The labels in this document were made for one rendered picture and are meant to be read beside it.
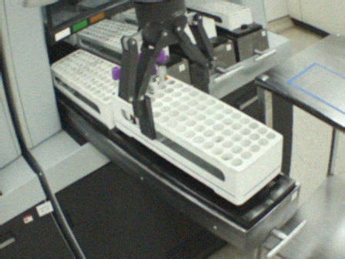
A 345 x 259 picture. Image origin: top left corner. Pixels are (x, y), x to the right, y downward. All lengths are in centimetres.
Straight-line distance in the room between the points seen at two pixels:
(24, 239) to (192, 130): 53
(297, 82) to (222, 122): 31
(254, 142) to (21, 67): 51
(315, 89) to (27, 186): 65
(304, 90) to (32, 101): 58
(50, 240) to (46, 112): 32
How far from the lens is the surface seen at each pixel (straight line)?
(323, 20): 328
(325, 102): 89
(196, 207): 71
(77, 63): 104
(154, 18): 64
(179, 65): 106
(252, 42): 123
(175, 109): 73
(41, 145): 103
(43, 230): 104
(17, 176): 97
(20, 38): 92
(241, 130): 68
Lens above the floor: 129
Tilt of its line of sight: 34 degrees down
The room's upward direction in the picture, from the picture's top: 9 degrees counter-clockwise
